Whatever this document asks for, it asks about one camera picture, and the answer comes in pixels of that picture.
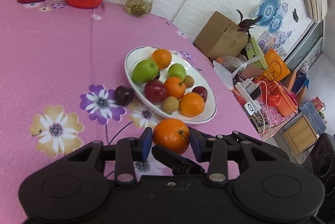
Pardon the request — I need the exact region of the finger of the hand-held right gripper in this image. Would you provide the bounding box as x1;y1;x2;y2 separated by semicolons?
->
151;145;208;176
227;130;265;147

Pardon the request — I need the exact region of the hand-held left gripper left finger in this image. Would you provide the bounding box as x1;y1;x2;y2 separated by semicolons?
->
63;127;153;186

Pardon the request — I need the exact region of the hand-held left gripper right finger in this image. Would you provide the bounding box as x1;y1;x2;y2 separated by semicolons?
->
189;128;265;185

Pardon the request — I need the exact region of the small tangerine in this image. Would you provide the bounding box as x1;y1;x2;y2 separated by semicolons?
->
153;118;191;156

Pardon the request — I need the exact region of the large smooth orange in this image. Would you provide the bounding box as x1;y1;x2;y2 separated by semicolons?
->
179;92;205;117

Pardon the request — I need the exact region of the brown kiwi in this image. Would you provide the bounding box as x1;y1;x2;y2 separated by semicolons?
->
161;96;180;115

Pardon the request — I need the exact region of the dark purple plum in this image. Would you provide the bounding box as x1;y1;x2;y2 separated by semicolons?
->
114;85;135;106

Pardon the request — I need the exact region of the red apple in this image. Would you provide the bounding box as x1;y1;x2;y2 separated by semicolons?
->
144;79;168;104
192;86;208;103

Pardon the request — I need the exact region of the tangerine with stem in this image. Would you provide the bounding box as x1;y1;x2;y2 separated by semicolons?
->
164;77;186;100

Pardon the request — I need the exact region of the large green apple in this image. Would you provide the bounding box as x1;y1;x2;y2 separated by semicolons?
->
131;59;159;84

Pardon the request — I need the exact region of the white plate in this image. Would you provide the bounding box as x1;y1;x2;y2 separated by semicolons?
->
124;46;218;124

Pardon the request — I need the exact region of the round green apple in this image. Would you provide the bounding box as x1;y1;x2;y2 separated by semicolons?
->
167;63;186;81

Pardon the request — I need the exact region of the white device with circle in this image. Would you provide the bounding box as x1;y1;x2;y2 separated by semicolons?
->
244;102;262;117

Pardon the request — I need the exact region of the white power strip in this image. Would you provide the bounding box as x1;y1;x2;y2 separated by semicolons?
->
234;80;262;112

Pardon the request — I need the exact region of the white charger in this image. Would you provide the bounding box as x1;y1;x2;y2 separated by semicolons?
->
245;77;258;91

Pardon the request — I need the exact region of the red plastic bag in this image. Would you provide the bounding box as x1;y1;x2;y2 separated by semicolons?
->
266;81;282;107

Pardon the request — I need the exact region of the orange plastic basket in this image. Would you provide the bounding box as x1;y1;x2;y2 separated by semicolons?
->
275;83;299;118

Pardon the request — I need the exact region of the wooden box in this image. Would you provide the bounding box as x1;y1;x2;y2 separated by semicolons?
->
282;113;320;157

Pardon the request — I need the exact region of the clear plastic bag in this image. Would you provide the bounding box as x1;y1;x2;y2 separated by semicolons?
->
213;55;253;75

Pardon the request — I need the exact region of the orange paper bag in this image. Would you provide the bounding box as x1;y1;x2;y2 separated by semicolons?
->
263;48;291;82

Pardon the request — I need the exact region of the green box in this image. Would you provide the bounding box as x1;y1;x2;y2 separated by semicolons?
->
245;37;268;70

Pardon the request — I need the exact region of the black speaker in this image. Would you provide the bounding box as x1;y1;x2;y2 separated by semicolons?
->
307;132;335;224

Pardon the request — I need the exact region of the cardboard box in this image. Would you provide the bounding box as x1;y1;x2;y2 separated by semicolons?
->
193;11;249;61

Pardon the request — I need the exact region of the purple leafed plant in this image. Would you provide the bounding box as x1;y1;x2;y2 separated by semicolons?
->
236;9;263;44

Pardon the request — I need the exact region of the pink floral tablecloth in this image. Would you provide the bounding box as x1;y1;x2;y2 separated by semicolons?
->
0;0;265;188

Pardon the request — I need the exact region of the glass vase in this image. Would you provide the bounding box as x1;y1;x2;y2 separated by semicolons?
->
125;0;155;18

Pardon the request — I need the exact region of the blue round wall decoration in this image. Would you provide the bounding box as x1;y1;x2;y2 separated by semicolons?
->
269;13;285;34
255;0;281;21

